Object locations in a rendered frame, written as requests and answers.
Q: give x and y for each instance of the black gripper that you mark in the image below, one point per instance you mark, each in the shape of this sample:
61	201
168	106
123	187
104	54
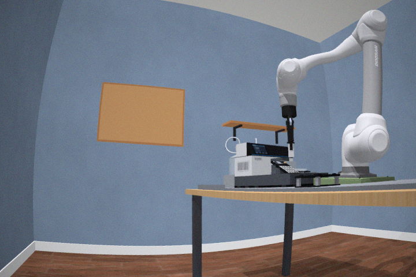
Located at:
289	112

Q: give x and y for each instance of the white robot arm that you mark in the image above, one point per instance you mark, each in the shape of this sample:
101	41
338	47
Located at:
368	139

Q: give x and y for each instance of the grey l-shaped raised edge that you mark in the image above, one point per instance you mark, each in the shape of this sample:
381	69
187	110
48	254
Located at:
212	187

